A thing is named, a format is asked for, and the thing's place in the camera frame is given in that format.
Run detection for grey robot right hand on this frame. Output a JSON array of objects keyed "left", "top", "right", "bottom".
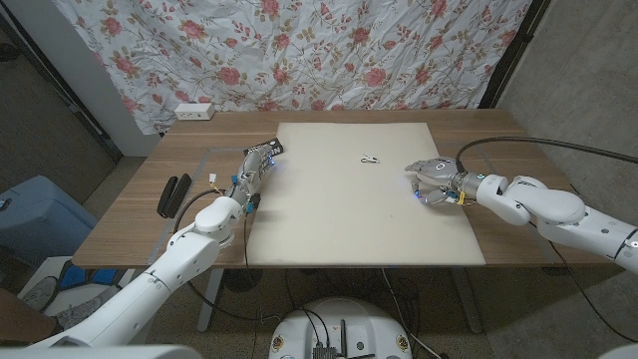
[{"left": 404, "top": 157, "right": 473, "bottom": 206}]

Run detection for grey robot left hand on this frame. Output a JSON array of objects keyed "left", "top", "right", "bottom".
[{"left": 229, "top": 149, "right": 278, "bottom": 203}]

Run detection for cream foam board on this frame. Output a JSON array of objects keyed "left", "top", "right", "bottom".
[{"left": 246, "top": 122, "right": 487, "bottom": 267}]

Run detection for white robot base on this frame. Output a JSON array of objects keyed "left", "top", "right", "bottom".
[{"left": 268, "top": 297, "right": 413, "bottom": 359}]

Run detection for black stapler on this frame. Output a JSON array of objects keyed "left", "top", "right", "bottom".
[{"left": 156, "top": 173, "right": 193, "bottom": 219}]

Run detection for black Nitro box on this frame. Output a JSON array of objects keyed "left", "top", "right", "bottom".
[{"left": 243, "top": 138, "right": 285, "bottom": 158}]

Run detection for white power strip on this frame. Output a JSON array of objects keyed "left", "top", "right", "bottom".
[{"left": 173, "top": 102, "right": 216, "bottom": 122}]

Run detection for black round disc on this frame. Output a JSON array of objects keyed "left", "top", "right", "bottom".
[{"left": 222, "top": 267, "right": 264, "bottom": 294}]

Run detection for white table leg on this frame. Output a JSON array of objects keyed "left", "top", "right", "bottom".
[{"left": 196, "top": 267, "right": 225, "bottom": 333}]

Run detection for floral backdrop cloth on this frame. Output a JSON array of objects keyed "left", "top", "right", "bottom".
[{"left": 49, "top": 0, "right": 534, "bottom": 136}]

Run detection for black backdrop stand pole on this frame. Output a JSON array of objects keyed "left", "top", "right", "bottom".
[{"left": 478, "top": 0, "right": 553, "bottom": 110}]

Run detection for grey table leg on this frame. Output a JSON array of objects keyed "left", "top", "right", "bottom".
[{"left": 451, "top": 267, "right": 483, "bottom": 334}]

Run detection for blue fabric item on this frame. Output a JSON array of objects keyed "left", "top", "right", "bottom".
[{"left": 58, "top": 259, "right": 121, "bottom": 289}]

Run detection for blue plastic bin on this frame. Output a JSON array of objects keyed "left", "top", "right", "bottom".
[{"left": 0, "top": 175, "right": 99, "bottom": 268}]

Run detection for white robot torso edge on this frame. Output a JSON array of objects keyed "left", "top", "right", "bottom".
[{"left": 0, "top": 343, "right": 203, "bottom": 359}]

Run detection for grey white sneaker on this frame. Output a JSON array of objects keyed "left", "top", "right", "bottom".
[{"left": 19, "top": 276, "right": 59, "bottom": 313}]

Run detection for brown trouser leg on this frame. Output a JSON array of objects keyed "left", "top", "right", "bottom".
[{"left": 0, "top": 287, "right": 59, "bottom": 345}]

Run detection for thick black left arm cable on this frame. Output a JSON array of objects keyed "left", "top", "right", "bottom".
[{"left": 172, "top": 187, "right": 223, "bottom": 234}]

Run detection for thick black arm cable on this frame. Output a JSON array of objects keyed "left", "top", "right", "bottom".
[
  {"left": 454, "top": 136, "right": 638, "bottom": 176},
  {"left": 172, "top": 187, "right": 223, "bottom": 234}
]

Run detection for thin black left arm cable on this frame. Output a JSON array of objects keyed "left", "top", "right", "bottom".
[{"left": 241, "top": 211, "right": 250, "bottom": 270}]

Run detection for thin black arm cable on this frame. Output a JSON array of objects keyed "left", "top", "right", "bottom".
[
  {"left": 547, "top": 238, "right": 638, "bottom": 345},
  {"left": 241, "top": 211, "right": 250, "bottom": 270}
]

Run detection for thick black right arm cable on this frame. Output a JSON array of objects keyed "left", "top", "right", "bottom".
[{"left": 454, "top": 136, "right": 638, "bottom": 176}]

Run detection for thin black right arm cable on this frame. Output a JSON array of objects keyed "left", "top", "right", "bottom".
[{"left": 547, "top": 238, "right": 638, "bottom": 345}]

